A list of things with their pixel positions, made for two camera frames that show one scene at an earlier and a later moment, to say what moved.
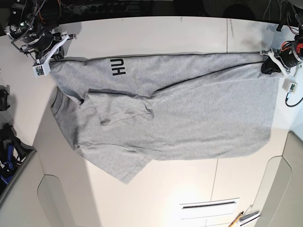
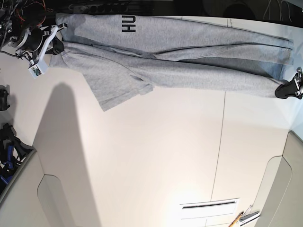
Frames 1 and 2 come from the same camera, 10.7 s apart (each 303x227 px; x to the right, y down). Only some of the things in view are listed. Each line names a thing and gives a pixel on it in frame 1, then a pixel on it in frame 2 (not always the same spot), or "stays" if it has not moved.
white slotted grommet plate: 209,208 stays
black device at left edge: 4,92 stays
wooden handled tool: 236,219 stays
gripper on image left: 47,47 stays
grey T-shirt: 120,113 to 123,56
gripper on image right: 286,59 to 298,81
